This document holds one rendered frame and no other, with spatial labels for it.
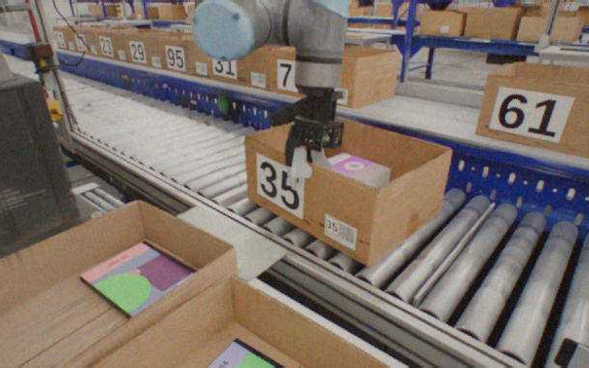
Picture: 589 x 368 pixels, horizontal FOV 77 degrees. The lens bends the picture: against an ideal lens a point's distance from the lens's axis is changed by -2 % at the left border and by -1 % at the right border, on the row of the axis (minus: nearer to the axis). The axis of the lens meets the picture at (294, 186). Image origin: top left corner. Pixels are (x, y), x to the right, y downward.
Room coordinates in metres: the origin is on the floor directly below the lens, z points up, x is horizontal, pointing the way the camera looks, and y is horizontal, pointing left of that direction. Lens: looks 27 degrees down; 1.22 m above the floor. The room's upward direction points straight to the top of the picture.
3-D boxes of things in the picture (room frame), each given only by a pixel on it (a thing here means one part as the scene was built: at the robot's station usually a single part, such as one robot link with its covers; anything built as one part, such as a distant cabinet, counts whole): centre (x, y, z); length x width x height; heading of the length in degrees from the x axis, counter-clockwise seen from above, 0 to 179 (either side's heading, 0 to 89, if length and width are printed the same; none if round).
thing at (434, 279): (0.67, -0.37, 0.70); 0.46 x 0.01 x 0.09; 138
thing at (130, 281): (0.51, 0.26, 0.78); 0.19 x 0.14 x 0.02; 54
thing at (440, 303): (0.65, -0.39, 0.72); 0.52 x 0.05 x 0.05; 138
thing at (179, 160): (1.25, 0.29, 0.72); 0.52 x 0.05 x 0.05; 138
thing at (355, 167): (0.90, -0.16, 0.79); 0.16 x 0.11 x 0.07; 44
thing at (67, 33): (3.04, 1.61, 0.97); 0.39 x 0.29 x 0.17; 49
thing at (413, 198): (0.82, -0.12, 0.83); 0.39 x 0.29 x 0.17; 44
